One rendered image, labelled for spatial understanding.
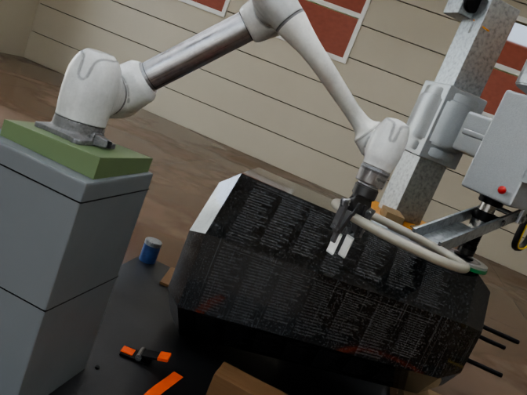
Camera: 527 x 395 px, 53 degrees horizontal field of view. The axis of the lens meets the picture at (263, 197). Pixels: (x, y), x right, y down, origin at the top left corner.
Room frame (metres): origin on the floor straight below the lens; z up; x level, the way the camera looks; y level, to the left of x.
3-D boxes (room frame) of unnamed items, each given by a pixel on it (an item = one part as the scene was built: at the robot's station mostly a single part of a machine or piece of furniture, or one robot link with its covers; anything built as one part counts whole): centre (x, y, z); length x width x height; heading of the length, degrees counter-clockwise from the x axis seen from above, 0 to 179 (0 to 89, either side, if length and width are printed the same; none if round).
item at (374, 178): (1.61, -0.28, 1.08); 0.09 x 0.09 x 0.06
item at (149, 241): (2.92, 0.49, 0.08); 0.10 x 0.10 x 0.13
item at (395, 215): (2.86, -0.68, 0.81); 0.20 x 0.10 x 0.05; 178
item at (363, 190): (1.60, -0.28, 1.00); 0.08 x 0.07 x 0.09; 125
